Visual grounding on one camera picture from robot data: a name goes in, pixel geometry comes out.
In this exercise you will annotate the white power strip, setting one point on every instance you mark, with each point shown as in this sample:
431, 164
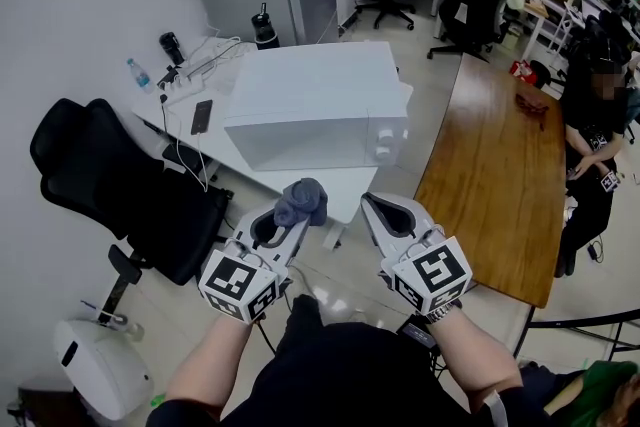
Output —
184, 86

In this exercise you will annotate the grey cloth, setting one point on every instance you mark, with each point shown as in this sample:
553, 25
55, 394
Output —
300, 200

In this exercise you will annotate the person's right forearm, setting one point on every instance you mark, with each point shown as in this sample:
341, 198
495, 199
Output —
475, 355

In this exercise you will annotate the white round appliance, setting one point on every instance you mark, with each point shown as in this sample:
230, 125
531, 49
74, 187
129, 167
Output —
100, 370

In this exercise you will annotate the black smartphone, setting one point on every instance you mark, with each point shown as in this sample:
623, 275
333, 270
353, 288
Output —
201, 117

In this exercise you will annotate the clear plastic water bottle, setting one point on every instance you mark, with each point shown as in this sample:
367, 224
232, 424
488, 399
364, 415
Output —
140, 77

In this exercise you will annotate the black plug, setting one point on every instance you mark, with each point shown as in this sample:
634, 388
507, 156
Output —
164, 99

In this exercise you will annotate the green plastic bottle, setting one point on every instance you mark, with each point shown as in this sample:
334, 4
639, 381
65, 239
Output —
158, 399

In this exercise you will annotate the red white bag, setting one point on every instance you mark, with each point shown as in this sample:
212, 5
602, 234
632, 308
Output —
523, 71

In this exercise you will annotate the white box appliance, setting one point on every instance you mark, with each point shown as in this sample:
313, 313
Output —
310, 100

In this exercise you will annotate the white folding rack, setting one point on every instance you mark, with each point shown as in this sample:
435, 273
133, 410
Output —
567, 27

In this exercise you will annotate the person's left forearm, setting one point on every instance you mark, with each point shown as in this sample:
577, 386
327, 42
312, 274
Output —
210, 365

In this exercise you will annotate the black power adapter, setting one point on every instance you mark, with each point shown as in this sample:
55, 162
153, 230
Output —
168, 77

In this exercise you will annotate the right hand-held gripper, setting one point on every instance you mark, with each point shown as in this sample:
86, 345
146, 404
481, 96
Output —
435, 275

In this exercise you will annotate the person's black shirt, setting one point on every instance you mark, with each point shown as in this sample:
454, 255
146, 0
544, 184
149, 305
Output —
350, 375

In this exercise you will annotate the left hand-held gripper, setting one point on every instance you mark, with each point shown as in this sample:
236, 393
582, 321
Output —
235, 285

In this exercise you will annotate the black insulated bottle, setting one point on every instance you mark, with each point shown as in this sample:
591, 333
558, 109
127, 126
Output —
265, 32

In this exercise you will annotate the black metal stand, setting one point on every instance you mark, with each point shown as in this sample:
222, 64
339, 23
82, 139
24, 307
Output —
580, 322

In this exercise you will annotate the metal wristwatch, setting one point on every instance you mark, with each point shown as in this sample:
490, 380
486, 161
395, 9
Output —
442, 313

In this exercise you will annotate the small black travel mug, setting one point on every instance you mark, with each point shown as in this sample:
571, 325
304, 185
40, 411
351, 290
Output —
171, 49

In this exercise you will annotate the black padded office chair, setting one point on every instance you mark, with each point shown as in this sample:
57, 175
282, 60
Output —
125, 195

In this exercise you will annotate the wooden table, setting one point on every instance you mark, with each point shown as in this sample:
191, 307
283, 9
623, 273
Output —
490, 195

